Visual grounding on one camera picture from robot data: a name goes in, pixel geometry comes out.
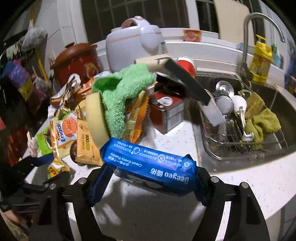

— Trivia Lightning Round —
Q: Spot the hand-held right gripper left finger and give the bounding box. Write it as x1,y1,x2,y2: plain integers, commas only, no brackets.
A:
29,166,114,241

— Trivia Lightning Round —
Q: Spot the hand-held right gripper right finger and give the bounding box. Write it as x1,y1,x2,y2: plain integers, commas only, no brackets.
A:
195,167,271,241

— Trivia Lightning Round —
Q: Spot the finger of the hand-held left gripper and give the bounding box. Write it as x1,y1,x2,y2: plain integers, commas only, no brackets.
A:
13,154,54,183

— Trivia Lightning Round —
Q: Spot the blue tissue pack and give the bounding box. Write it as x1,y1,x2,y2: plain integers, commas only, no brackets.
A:
89,137,208,208

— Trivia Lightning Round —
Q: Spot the small yellow wrapper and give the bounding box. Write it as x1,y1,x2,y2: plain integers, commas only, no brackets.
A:
47,158,70,179

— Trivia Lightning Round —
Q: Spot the white crumpled paper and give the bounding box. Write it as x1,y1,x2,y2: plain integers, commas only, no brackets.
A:
26,132,40,156

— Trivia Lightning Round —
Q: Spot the green snack packet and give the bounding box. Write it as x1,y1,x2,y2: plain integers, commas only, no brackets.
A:
35,130,57,157

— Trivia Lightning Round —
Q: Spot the red plastic bag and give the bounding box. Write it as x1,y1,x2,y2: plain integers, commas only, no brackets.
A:
0,116,30,167

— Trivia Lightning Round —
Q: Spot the orange cookie packet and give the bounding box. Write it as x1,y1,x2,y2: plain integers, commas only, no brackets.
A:
52,111,79,158

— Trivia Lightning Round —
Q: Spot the yellow brown bar packet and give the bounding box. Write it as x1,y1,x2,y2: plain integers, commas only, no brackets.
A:
74,118,103,166

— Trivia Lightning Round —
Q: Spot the brown white wrapper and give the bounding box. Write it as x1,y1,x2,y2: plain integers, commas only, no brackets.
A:
50,74,86,109

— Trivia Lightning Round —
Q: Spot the yellow sponge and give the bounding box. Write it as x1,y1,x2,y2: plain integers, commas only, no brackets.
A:
85,93,111,149

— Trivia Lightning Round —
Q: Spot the purple plastic bag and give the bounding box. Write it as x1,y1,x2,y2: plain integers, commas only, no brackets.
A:
7,60,44,112

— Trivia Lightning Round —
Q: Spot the translucent white rice paddle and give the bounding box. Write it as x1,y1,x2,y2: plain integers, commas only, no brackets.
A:
201,97,226,127

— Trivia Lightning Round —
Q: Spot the olive green cloth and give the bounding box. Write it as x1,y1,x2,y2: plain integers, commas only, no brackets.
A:
243,93,282,149

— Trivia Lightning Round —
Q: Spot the steel cup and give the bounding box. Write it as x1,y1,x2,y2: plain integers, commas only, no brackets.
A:
214,95,234,115

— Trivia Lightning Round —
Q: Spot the red carton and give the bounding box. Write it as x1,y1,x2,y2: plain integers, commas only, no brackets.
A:
148,90,185,135

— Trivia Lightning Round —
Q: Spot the orange zigzag edge packet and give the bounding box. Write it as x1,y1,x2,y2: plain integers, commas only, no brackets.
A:
125,90,149,144

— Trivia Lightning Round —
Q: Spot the white round spoon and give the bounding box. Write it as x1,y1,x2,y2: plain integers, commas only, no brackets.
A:
231,95,247,111

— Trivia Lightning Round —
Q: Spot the green fluffy cloth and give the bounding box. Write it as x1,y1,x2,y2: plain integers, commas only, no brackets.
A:
92,64,157,139

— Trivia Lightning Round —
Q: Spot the brown clay pot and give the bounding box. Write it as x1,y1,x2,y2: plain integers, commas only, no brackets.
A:
50,42,101,87

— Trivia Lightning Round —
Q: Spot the steel pot lid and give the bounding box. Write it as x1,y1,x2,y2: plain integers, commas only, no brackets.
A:
215,80,235,98

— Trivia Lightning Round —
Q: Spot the steel sink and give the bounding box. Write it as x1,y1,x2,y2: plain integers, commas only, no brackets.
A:
194,72,296,172

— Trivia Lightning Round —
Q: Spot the grey plastic bag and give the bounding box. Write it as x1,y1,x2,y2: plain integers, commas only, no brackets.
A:
22,28,48,50

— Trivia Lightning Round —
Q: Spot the red paper cup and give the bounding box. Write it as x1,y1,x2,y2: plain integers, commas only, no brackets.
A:
177,56,196,78

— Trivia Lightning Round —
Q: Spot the yellow detergent bottle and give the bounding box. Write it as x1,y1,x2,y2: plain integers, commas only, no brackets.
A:
250,35,273,84

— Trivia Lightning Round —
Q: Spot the white rice cooker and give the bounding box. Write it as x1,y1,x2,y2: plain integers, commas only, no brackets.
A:
106,16,166,73

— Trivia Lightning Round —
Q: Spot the beige cardboard tube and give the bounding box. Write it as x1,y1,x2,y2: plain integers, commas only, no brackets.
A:
134,54,171,71

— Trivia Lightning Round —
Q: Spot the steel faucet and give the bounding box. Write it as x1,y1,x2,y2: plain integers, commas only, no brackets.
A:
239,13,286,81

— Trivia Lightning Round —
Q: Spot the teal bottle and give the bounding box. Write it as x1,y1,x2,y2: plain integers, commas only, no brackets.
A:
272,44,284,69

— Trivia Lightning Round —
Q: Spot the red instant noodle bowl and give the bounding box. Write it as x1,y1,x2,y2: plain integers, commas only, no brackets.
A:
183,29,203,42

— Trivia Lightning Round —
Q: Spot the beige cutting board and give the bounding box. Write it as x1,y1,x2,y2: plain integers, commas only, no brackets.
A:
213,0,255,41

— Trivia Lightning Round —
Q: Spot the window with bars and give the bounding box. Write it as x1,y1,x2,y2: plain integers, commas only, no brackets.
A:
80,0,219,44

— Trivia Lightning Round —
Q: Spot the wire dish rack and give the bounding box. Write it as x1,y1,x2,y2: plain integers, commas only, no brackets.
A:
199,74,288,160

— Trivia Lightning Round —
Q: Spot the black wire storage rack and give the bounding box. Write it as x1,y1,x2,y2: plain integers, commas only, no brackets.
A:
0,37,53,130

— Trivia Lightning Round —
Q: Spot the yellow handle mop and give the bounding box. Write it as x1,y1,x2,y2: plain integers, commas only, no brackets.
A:
29,14,50,82

